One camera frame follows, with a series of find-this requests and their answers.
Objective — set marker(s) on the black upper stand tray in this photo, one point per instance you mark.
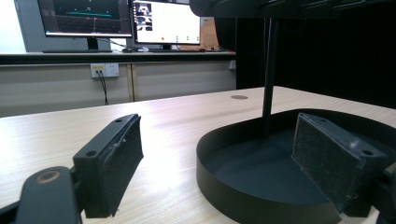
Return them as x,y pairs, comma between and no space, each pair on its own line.
280,7

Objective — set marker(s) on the long dark-edged desk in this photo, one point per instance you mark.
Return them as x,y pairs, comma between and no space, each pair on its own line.
118,57

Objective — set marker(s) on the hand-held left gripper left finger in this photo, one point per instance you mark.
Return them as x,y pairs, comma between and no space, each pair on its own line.
107,161

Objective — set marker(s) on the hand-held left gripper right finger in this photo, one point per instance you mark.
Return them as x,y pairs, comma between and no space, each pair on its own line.
330,161

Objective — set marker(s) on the white wall power socket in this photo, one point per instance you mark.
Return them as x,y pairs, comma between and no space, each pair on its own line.
104,70

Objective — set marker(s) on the black stand pole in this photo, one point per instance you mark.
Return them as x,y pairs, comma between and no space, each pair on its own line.
269,74

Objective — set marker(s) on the black keyboard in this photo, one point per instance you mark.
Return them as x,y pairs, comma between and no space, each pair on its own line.
77,51

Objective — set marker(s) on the black oval tray stand base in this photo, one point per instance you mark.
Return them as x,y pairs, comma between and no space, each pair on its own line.
258,174

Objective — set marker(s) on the dark-screen computer monitor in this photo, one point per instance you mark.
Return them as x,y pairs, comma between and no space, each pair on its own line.
84,17

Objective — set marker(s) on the white-screen computer monitor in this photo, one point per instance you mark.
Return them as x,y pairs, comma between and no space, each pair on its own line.
166,21

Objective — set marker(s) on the black curtain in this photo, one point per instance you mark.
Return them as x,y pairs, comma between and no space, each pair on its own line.
330,56

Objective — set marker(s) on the small white wall switch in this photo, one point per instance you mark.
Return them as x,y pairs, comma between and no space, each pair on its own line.
232,64

